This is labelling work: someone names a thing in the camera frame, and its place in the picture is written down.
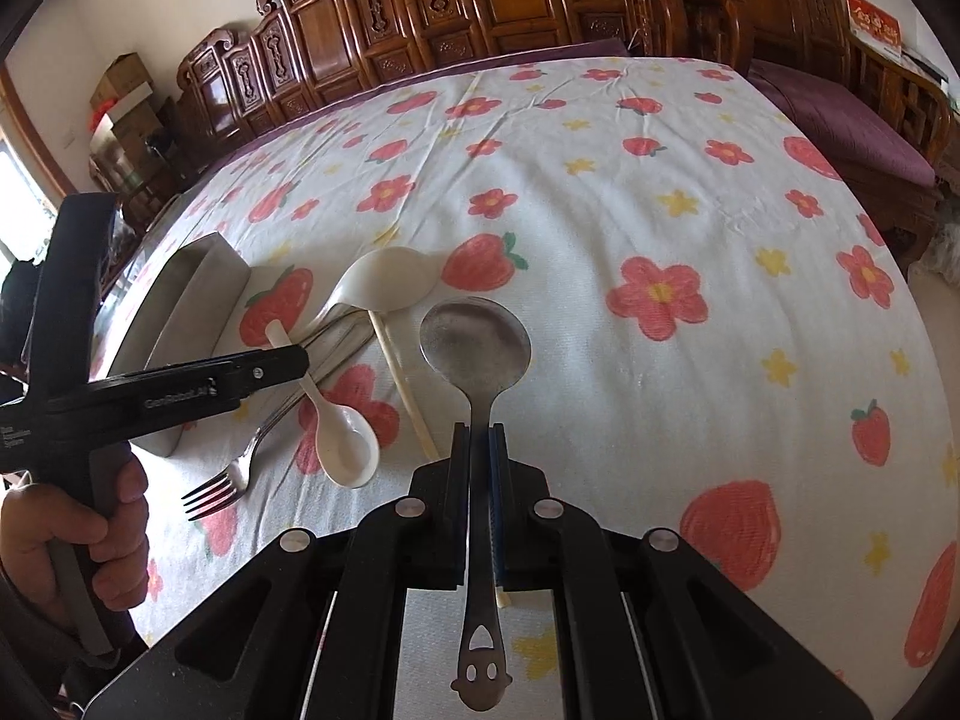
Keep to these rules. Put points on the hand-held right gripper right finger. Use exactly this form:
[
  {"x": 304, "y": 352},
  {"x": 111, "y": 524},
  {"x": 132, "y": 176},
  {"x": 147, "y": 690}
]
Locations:
[{"x": 500, "y": 525}]

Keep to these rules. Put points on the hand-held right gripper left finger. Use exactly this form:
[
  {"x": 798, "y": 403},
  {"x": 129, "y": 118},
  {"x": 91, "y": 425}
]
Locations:
[{"x": 459, "y": 510}]

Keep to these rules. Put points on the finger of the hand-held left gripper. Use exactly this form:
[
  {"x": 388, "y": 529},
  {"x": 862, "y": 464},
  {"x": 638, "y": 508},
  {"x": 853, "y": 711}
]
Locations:
[{"x": 277, "y": 369}]

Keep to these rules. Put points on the metal fork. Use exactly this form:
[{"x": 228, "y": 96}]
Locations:
[{"x": 214, "y": 495}]

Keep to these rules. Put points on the small white plastic spoon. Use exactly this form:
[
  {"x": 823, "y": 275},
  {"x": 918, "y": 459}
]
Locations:
[{"x": 349, "y": 454}]

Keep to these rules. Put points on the rectangular metal tin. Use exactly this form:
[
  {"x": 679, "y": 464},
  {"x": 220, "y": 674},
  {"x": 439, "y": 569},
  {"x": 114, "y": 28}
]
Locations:
[{"x": 202, "y": 285}]

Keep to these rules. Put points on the light wooden chopstick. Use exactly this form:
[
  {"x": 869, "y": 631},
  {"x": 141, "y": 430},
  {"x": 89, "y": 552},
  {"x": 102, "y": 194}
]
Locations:
[{"x": 405, "y": 390}]

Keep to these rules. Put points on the large white plastic spoon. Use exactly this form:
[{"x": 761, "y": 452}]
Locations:
[{"x": 386, "y": 281}]

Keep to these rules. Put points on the round metal spoon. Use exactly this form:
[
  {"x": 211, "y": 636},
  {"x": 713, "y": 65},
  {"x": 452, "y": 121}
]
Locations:
[{"x": 475, "y": 349}]

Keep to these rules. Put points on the person's left hand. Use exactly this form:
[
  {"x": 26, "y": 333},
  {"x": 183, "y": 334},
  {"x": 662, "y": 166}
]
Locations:
[{"x": 30, "y": 525}]

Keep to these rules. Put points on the stack of cardboard boxes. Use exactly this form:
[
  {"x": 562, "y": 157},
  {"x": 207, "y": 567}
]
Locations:
[{"x": 139, "y": 154}]

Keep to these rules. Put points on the wooden framed balcony door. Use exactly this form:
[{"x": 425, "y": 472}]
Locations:
[{"x": 15, "y": 187}]

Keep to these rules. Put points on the red artificial flowers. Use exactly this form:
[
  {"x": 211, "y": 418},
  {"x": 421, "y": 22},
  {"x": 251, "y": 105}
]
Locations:
[{"x": 101, "y": 118}]

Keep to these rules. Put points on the flat white box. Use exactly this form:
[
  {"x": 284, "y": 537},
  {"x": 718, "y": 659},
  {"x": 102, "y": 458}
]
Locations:
[{"x": 131, "y": 109}]

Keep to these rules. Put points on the brown cardboard box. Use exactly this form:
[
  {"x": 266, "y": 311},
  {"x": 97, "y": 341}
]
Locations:
[{"x": 124, "y": 79}]

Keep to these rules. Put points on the floral strawberry tablecloth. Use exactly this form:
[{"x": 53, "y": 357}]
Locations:
[{"x": 675, "y": 202}]

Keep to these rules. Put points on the carved wooden sofa bench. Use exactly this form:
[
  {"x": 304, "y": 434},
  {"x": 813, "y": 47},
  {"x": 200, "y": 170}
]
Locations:
[{"x": 375, "y": 0}]

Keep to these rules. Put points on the grey plastic bag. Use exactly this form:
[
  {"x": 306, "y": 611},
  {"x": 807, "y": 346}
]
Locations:
[{"x": 946, "y": 240}]

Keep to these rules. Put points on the purple armchair cushion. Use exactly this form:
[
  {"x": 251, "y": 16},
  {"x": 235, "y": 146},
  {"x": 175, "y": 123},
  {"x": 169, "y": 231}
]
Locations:
[{"x": 847, "y": 120}]

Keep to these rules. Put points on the red printed box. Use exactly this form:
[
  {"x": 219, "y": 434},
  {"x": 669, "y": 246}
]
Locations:
[{"x": 874, "y": 22}]

